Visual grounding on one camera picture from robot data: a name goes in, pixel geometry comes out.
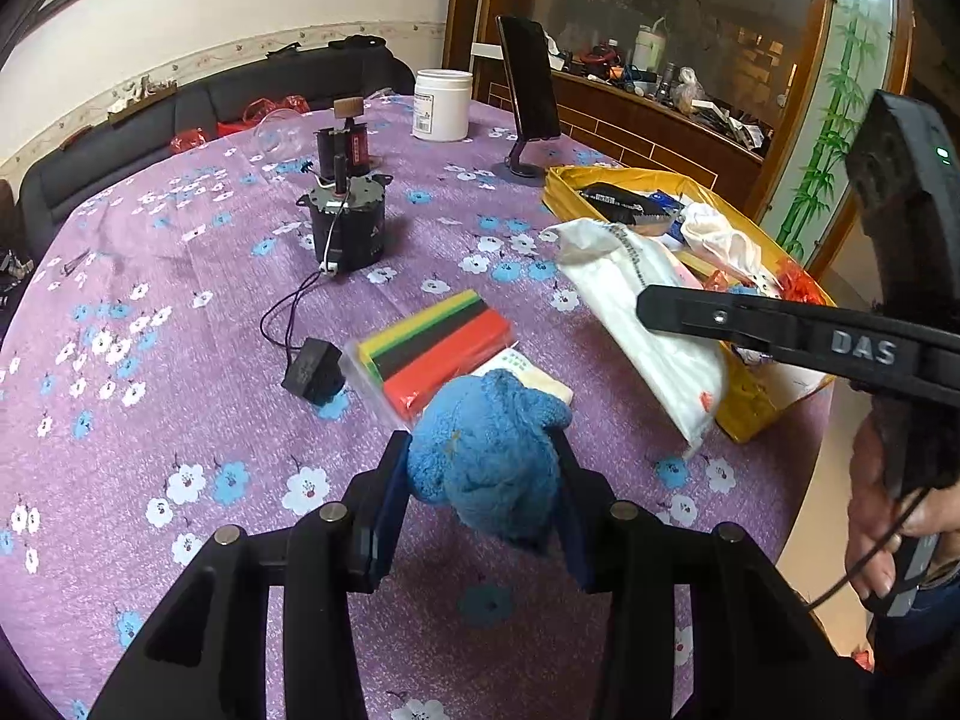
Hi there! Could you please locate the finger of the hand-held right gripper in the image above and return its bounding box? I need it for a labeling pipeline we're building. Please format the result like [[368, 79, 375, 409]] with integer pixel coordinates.
[[636, 283, 960, 400]]

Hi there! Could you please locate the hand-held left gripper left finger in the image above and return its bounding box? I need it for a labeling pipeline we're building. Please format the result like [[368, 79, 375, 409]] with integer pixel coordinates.
[[90, 431, 413, 720]]

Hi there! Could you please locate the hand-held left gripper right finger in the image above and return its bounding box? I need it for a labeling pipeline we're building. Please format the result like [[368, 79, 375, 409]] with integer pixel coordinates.
[[555, 442, 875, 720]]

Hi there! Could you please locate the yellow cardboard box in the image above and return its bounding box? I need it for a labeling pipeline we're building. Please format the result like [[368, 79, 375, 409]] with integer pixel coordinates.
[[541, 163, 837, 445]]

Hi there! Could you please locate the white soft plastic pack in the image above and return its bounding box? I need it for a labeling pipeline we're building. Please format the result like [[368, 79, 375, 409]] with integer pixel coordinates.
[[540, 216, 730, 460]]

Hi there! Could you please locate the blue fluffy towel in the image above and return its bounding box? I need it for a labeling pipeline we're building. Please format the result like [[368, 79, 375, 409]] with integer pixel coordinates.
[[407, 367, 575, 557]]

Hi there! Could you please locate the person's right hand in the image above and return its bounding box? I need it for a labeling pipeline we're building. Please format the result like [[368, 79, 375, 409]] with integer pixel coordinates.
[[847, 409, 960, 601]]

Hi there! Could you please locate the crumpled red plastic bag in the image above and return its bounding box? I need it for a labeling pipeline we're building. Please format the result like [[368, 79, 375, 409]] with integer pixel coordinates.
[[772, 256, 820, 302]]

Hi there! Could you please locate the bamboo painted glass panel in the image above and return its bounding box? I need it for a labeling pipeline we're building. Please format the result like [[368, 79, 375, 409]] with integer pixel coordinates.
[[772, 4, 886, 271]]

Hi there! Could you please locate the white green print pack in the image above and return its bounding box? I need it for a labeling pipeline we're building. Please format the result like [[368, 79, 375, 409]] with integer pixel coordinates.
[[472, 347, 575, 413]]

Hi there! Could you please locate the black power adapter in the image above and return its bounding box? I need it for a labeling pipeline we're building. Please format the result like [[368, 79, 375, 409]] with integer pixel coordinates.
[[281, 339, 346, 402]]

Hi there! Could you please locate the multicolour sponge pack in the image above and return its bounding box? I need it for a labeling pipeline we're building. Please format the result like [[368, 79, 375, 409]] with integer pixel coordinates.
[[341, 287, 518, 436]]

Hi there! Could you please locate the pile of cabinet clutter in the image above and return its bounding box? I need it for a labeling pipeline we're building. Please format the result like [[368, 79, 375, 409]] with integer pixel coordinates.
[[547, 37, 777, 158]]

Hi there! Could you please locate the wooden cabinet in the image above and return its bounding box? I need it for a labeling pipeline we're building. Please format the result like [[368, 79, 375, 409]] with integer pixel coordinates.
[[442, 0, 916, 293]]

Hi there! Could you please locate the grey phone stand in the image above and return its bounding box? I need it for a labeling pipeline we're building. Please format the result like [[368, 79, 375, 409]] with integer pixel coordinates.
[[501, 131, 565, 182]]

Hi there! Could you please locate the purple floral tablecloth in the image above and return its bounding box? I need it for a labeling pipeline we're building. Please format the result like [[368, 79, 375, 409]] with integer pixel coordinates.
[[0, 94, 833, 720]]

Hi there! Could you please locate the black cylindrical motor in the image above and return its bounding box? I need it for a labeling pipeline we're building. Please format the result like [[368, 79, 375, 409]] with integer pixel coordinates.
[[296, 154, 395, 271]]

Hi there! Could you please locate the white plastic jug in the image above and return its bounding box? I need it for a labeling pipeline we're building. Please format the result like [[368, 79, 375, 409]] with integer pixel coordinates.
[[632, 17, 670, 72]]

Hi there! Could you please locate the black smartphone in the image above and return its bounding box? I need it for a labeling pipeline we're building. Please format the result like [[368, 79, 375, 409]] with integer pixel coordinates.
[[496, 15, 563, 142]]

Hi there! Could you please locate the black red component box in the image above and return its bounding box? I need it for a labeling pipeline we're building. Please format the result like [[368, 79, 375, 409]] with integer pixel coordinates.
[[313, 124, 374, 177]]

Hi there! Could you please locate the white plastic jar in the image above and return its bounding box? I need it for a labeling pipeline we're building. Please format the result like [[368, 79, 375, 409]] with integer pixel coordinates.
[[412, 69, 475, 142]]

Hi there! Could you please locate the black sofa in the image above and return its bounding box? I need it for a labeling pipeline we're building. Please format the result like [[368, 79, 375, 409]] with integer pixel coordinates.
[[19, 36, 417, 241]]

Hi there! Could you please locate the black motor cable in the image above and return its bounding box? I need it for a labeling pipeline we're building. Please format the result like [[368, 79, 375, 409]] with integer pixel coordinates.
[[259, 259, 338, 361]]

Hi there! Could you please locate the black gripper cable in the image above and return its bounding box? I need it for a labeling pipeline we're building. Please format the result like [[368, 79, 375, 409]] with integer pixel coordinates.
[[806, 487, 931, 612]]

